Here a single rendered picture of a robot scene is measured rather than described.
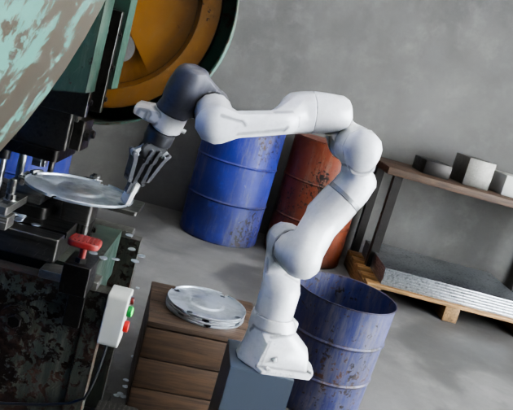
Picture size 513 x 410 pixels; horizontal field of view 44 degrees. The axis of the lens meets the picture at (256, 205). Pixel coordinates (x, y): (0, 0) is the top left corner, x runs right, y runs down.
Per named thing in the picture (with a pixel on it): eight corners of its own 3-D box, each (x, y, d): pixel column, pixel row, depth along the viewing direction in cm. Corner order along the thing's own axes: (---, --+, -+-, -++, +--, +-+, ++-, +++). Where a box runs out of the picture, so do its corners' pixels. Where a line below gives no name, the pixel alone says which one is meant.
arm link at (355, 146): (348, 207, 181) (392, 163, 180) (370, 221, 165) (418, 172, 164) (303, 161, 176) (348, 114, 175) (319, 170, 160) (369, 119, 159)
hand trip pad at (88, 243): (97, 269, 147) (104, 238, 146) (90, 278, 141) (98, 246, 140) (67, 262, 147) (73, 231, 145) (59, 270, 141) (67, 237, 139)
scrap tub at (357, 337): (352, 384, 289) (384, 286, 279) (370, 436, 247) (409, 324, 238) (262, 362, 285) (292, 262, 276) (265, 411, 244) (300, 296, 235)
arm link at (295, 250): (348, 206, 181) (374, 224, 164) (286, 268, 182) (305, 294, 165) (322, 180, 177) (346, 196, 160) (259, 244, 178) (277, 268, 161)
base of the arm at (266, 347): (306, 355, 192) (319, 312, 190) (317, 386, 174) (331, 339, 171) (234, 338, 189) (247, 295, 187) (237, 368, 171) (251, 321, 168)
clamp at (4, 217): (28, 215, 166) (36, 176, 164) (4, 230, 150) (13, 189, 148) (5, 208, 166) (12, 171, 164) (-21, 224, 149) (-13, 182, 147)
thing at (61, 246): (95, 220, 198) (99, 202, 197) (53, 263, 154) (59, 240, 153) (-1, 195, 196) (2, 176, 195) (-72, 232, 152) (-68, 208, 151)
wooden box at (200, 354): (229, 380, 260) (252, 302, 253) (237, 434, 223) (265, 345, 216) (131, 361, 253) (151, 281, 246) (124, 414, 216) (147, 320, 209)
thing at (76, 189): (60, 171, 190) (61, 168, 190) (148, 200, 185) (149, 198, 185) (1, 181, 162) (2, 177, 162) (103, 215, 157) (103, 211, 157)
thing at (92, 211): (134, 244, 184) (146, 200, 182) (126, 259, 171) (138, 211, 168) (49, 222, 182) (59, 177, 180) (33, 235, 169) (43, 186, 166)
